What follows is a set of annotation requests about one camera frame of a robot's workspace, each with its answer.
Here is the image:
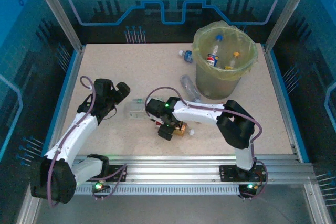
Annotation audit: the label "clear bottle green white label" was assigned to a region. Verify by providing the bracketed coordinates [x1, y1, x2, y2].
[131, 97, 165, 105]

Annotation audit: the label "red gold label bottle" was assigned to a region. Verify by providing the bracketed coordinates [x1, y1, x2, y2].
[153, 119, 197, 137]

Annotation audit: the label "clear rectangular plastic bottle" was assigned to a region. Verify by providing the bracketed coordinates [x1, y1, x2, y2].
[123, 102, 153, 120]

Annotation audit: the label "clear ribbed unlabelled bottle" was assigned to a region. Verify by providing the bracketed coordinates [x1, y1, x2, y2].
[180, 74, 202, 103]

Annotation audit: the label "small blue label water bottle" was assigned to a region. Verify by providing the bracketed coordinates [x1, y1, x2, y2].
[178, 49, 194, 63]

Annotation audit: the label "translucent grey mesh bin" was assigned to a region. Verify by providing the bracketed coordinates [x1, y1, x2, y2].
[193, 20, 259, 101]

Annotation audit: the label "yellow-lined trash bin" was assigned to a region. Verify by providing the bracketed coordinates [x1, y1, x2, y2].
[193, 20, 259, 82]

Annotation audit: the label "small board with green light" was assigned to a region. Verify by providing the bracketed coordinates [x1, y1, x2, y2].
[91, 180, 111, 193]
[238, 183, 260, 196]

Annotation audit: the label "aluminium mounting rail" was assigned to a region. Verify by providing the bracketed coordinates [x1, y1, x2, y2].
[34, 154, 314, 184]

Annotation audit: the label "aluminium side rail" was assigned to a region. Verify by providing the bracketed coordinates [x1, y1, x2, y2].
[39, 45, 87, 163]
[261, 44, 312, 164]

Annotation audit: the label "slotted grey cable duct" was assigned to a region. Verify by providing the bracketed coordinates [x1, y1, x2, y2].
[41, 184, 263, 196]

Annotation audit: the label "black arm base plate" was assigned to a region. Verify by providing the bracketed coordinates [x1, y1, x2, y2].
[219, 165, 268, 183]
[80, 165, 128, 183]

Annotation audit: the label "aluminium frame post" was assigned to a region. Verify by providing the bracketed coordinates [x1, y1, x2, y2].
[264, 0, 317, 53]
[29, 0, 86, 51]

